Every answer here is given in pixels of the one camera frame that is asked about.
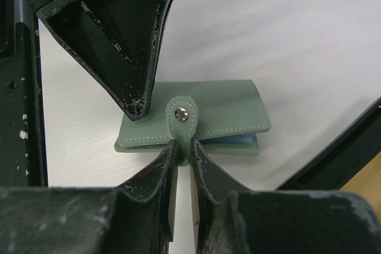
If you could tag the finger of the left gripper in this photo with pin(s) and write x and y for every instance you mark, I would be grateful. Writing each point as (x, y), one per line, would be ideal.
(117, 42)

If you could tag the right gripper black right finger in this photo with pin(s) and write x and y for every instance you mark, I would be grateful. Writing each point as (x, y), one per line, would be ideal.
(231, 218)

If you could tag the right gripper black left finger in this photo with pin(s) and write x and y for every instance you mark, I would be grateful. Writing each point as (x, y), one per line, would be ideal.
(135, 217)

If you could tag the green card holder wallet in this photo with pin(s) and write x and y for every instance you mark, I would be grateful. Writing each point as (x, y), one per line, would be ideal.
(225, 116)

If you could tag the black card box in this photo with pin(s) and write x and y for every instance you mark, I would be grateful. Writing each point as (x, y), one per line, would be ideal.
(343, 158)

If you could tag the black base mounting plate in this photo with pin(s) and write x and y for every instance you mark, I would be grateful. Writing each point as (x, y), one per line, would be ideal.
(23, 148)

